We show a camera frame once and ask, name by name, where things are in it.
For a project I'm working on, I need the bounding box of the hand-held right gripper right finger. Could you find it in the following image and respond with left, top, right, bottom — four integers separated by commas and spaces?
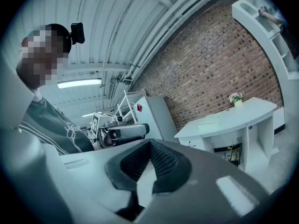
137, 139, 274, 224

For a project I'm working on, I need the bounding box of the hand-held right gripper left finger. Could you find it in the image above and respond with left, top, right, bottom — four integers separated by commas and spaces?
0, 127, 151, 224

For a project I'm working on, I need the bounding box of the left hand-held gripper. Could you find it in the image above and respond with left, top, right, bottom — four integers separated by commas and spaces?
91, 112, 150, 149

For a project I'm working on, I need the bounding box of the light green plastic file box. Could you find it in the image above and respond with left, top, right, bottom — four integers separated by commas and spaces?
197, 114, 221, 132

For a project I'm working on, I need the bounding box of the another person's forearm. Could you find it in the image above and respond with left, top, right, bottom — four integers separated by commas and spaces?
266, 12, 288, 29

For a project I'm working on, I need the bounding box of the large grey cabinet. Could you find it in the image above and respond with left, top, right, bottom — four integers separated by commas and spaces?
134, 96, 178, 145

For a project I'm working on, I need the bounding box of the white metal rack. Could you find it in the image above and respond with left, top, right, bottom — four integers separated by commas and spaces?
114, 90, 146, 126

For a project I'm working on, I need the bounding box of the person's black printed shirt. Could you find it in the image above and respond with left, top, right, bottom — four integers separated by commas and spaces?
20, 96, 95, 156

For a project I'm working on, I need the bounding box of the white desk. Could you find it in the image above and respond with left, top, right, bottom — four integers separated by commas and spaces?
174, 97, 280, 174

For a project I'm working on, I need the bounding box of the white pot with pink flowers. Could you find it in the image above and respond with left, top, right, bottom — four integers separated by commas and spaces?
228, 91, 243, 109

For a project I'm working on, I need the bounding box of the white shelf unit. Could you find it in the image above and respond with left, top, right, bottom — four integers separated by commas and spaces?
231, 0, 299, 107

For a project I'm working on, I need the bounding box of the black head-worn camera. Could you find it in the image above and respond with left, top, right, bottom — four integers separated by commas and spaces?
70, 21, 85, 45

